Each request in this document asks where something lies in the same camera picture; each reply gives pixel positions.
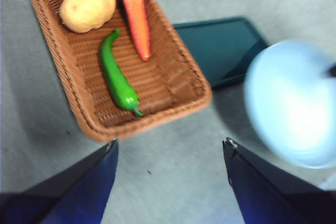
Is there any blue round plate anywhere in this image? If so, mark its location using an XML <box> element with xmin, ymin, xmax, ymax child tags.
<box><xmin>244</xmin><ymin>38</ymin><xmax>336</xmax><ymax>169</ymax></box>

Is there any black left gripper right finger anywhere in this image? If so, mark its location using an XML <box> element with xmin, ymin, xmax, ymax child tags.
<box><xmin>222</xmin><ymin>137</ymin><xmax>336</xmax><ymax>224</ymax></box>

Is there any yellow-brown potato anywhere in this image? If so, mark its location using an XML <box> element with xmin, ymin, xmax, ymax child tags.
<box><xmin>59</xmin><ymin>0</ymin><xmax>117</xmax><ymax>34</ymax></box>

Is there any orange carrot with green leaves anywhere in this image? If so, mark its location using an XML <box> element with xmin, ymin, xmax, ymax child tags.
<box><xmin>115</xmin><ymin>0</ymin><xmax>160</xmax><ymax>62</ymax></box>

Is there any black rectangular tray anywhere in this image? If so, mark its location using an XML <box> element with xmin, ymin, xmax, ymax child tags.
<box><xmin>172</xmin><ymin>16</ymin><xmax>271</xmax><ymax>90</ymax></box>

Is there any green pepper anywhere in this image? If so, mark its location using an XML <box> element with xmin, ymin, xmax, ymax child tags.
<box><xmin>99</xmin><ymin>28</ymin><xmax>144</xmax><ymax>117</ymax></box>

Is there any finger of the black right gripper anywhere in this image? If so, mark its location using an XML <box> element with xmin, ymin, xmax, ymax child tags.
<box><xmin>322</xmin><ymin>62</ymin><xmax>336</xmax><ymax>78</ymax></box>

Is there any brown wicker basket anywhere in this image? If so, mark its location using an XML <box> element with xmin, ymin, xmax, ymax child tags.
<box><xmin>27</xmin><ymin>0</ymin><xmax>213</xmax><ymax>143</ymax></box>

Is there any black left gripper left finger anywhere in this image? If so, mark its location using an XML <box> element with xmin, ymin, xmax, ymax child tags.
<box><xmin>0</xmin><ymin>138</ymin><xmax>119</xmax><ymax>224</ymax></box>

